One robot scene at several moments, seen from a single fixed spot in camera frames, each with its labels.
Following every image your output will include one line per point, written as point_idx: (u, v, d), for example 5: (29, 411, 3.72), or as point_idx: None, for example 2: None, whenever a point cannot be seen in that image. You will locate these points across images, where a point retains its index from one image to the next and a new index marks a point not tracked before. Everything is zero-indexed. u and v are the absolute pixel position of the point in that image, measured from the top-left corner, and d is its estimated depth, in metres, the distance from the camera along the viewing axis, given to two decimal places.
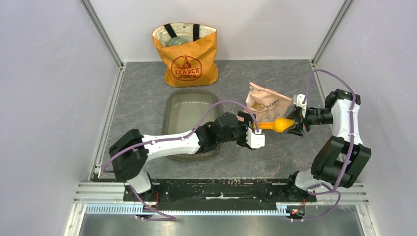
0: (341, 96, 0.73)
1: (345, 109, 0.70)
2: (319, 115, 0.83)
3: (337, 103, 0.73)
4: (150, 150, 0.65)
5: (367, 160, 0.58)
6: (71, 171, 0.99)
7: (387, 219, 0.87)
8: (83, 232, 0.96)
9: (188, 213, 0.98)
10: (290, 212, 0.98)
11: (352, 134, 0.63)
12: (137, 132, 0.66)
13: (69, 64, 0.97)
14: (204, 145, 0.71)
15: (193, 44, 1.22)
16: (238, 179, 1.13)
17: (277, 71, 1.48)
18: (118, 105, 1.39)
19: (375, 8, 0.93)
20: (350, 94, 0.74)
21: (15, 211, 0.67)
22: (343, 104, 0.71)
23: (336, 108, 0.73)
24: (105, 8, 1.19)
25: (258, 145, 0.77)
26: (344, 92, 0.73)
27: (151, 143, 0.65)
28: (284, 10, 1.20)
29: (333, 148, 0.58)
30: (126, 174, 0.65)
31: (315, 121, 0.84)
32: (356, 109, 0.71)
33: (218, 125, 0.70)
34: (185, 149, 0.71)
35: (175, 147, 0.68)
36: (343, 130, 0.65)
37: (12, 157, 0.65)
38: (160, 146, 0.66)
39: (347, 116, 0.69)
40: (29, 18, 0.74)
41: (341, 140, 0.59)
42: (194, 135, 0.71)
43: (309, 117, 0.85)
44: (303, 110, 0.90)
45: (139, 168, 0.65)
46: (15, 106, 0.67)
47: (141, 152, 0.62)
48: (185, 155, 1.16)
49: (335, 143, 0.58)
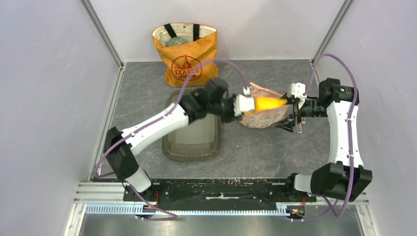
0: (337, 96, 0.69)
1: (342, 116, 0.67)
2: (314, 107, 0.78)
3: (332, 108, 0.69)
4: (134, 143, 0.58)
5: (369, 183, 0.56)
6: (71, 171, 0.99)
7: (387, 219, 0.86)
8: (83, 232, 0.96)
9: (188, 213, 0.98)
10: (290, 212, 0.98)
11: (352, 156, 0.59)
12: (115, 129, 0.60)
13: (69, 64, 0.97)
14: (193, 112, 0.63)
15: (193, 44, 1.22)
16: (238, 179, 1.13)
17: (277, 71, 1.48)
18: (118, 105, 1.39)
19: (375, 8, 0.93)
20: (347, 89, 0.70)
21: (15, 211, 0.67)
22: (341, 111, 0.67)
23: (332, 114, 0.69)
24: (105, 8, 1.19)
25: (247, 107, 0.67)
26: (340, 89, 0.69)
27: (131, 135, 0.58)
28: (285, 10, 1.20)
29: (332, 176, 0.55)
30: (126, 171, 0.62)
31: (310, 112, 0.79)
32: (354, 116, 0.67)
33: (211, 88, 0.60)
34: (176, 126, 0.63)
35: (160, 127, 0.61)
36: (341, 148, 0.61)
37: (12, 156, 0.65)
38: (141, 134, 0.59)
39: (344, 126, 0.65)
40: (29, 18, 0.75)
41: (340, 166, 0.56)
42: (177, 108, 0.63)
43: (304, 108, 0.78)
44: (301, 103, 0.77)
45: (134, 161, 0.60)
46: (15, 105, 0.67)
47: (125, 148, 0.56)
48: (185, 155, 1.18)
49: (334, 171, 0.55)
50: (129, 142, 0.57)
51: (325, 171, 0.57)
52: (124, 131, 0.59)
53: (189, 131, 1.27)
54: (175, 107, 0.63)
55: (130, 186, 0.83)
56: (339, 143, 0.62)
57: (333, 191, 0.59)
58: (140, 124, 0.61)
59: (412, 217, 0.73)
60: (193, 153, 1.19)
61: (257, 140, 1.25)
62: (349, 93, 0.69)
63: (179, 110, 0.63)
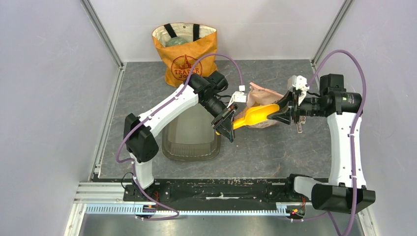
0: (339, 105, 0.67)
1: (344, 131, 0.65)
2: (314, 106, 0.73)
3: (334, 120, 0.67)
4: (153, 124, 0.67)
5: (372, 203, 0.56)
6: (71, 171, 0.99)
7: (387, 219, 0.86)
8: (83, 232, 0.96)
9: (188, 212, 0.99)
10: (290, 212, 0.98)
11: (354, 177, 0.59)
12: (134, 116, 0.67)
13: (69, 64, 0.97)
14: (203, 87, 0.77)
15: (193, 44, 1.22)
16: (238, 179, 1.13)
17: (277, 71, 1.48)
18: (118, 105, 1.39)
19: (375, 8, 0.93)
20: (350, 97, 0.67)
21: (16, 210, 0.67)
22: (342, 125, 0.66)
23: (333, 126, 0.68)
24: (105, 8, 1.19)
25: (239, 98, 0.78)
26: (342, 97, 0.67)
27: (149, 118, 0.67)
28: (285, 10, 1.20)
29: (334, 197, 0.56)
30: (149, 153, 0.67)
31: (309, 112, 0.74)
32: (358, 130, 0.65)
33: (218, 77, 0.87)
34: (187, 104, 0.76)
35: (174, 106, 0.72)
36: (343, 168, 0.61)
37: (11, 156, 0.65)
38: (158, 116, 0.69)
39: (347, 142, 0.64)
40: (29, 18, 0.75)
41: (342, 188, 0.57)
42: (187, 88, 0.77)
43: (303, 107, 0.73)
44: (301, 99, 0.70)
45: (155, 143, 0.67)
46: (15, 105, 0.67)
47: (145, 131, 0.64)
48: (185, 155, 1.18)
49: (336, 192, 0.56)
50: (148, 125, 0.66)
51: (327, 192, 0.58)
52: (142, 116, 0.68)
53: (190, 131, 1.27)
54: (184, 88, 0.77)
55: (135, 181, 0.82)
56: (342, 162, 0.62)
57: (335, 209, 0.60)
58: (154, 108, 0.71)
59: (412, 217, 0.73)
60: (193, 153, 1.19)
61: (256, 140, 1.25)
62: (351, 102, 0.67)
63: (188, 90, 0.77)
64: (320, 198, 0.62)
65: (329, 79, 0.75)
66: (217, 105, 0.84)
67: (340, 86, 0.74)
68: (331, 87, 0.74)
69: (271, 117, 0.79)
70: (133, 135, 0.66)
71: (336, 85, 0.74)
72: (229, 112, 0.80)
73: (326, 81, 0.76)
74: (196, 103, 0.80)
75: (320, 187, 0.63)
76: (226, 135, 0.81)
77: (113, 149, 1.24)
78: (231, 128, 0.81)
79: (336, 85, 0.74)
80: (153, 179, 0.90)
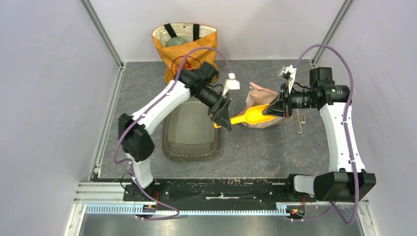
0: (329, 98, 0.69)
1: (338, 120, 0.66)
2: (305, 98, 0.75)
3: (326, 110, 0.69)
4: (148, 122, 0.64)
5: (373, 187, 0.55)
6: (72, 171, 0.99)
7: (387, 219, 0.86)
8: (83, 232, 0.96)
9: (188, 212, 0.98)
10: (290, 212, 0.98)
11: (353, 161, 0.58)
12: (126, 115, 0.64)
13: (69, 64, 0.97)
14: (192, 81, 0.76)
15: (193, 44, 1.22)
16: (238, 179, 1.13)
17: (277, 71, 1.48)
18: (118, 105, 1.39)
19: (375, 8, 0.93)
20: (339, 89, 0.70)
21: (15, 210, 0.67)
22: (335, 114, 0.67)
23: (327, 117, 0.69)
24: (104, 9, 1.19)
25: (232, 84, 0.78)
26: (331, 89, 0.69)
27: (142, 116, 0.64)
28: (285, 10, 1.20)
29: (337, 184, 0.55)
30: (145, 152, 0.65)
31: (301, 104, 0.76)
32: (349, 117, 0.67)
33: (207, 66, 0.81)
34: (178, 100, 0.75)
35: (166, 103, 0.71)
36: (342, 154, 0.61)
37: (11, 157, 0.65)
38: (151, 114, 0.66)
39: (342, 130, 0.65)
40: (29, 18, 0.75)
41: (343, 174, 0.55)
42: (177, 83, 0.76)
43: (294, 99, 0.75)
44: (289, 85, 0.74)
45: (151, 140, 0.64)
46: (15, 106, 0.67)
47: (140, 129, 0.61)
48: (186, 155, 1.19)
49: (338, 179, 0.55)
50: (142, 123, 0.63)
51: (329, 181, 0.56)
52: (134, 114, 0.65)
53: (190, 130, 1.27)
54: (175, 84, 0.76)
55: (135, 181, 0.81)
56: (340, 149, 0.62)
57: (340, 196, 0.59)
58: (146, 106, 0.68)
59: (412, 217, 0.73)
60: (193, 153, 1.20)
61: (256, 140, 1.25)
62: (340, 92, 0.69)
63: (178, 85, 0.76)
64: (323, 188, 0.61)
65: (318, 73, 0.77)
66: (211, 95, 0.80)
67: (329, 77, 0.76)
68: (321, 80, 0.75)
69: (267, 112, 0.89)
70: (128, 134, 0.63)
71: (326, 77, 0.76)
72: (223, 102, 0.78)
73: (315, 74, 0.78)
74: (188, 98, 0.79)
75: (322, 176, 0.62)
76: (224, 125, 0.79)
77: (113, 149, 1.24)
78: (227, 117, 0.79)
79: (325, 77, 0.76)
80: (152, 178, 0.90)
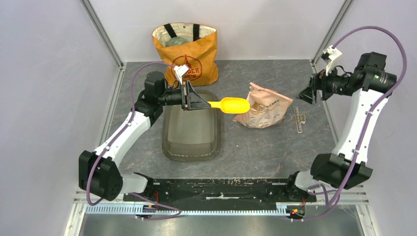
0: (368, 82, 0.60)
1: (363, 107, 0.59)
2: (343, 82, 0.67)
3: (357, 95, 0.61)
4: (112, 154, 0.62)
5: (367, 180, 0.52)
6: (71, 171, 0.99)
7: (387, 219, 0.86)
8: (83, 232, 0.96)
9: (188, 213, 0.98)
10: (290, 212, 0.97)
11: (357, 151, 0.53)
12: (87, 153, 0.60)
13: (69, 64, 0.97)
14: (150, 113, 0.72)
15: (193, 44, 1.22)
16: (238, 179, 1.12)
17: (277, 71, 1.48)
18: (118, 105, 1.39)
19: (375, 7, 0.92)
20: (383, 76, 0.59)
21: (16, 210, 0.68)
22: (364, 101, 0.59)
23: (355, 102, 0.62)
24: (104, 9, 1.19)
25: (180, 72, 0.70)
26: (374, 74, 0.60)
27: (106, 149, 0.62)
28: (285, 10, 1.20)
29: (330, 165, 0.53)
30: (114, 188, 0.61)
31: (336, 90, 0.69)
32: (379, 110, 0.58)
33: (150, 87, 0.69)
34: (142, 128, 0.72)
35: (130, 133, 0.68)
36: (348, 141, 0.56)
37: (12, 156, 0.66)
38: (116, 145, 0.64)
39: (362, 119, 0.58)
40: (29, 18, 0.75)
41: (342, 158, 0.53)
42: (137, 112, 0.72)
43: (330, 83, 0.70)
44: (328, 64, 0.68)
45: (118, 172, 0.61)
46: (15, 107, 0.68)
47: (107, 162, 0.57)
48: (185, 155, 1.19)
49: (333, 160, 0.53)
50: (107, 156, 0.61)
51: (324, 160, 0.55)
52: (97, 149, 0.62)
53: (190, 130, 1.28)
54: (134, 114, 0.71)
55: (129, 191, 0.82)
56: (349, 135, 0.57)
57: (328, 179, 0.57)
58: (108, 139, 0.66)
59: (412, 217, 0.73)
60: (193, 153, 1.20)
61: (256, 140, 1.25)
62: (383, 80, 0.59)
63: (138, 114, 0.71)
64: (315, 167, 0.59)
65: (368, 57, 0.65)
66: (172, 95, 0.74)
67: (379, 65, 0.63)
68: (367, 65, 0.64)
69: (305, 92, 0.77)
70: (94, 175, 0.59)
71: (374, 65, 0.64)
72: (187, 89, 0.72)
73: (365, 59, 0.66)
74: (150, 126, 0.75)
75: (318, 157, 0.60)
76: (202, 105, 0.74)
77: None
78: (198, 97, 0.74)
79: (373, 64, 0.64)
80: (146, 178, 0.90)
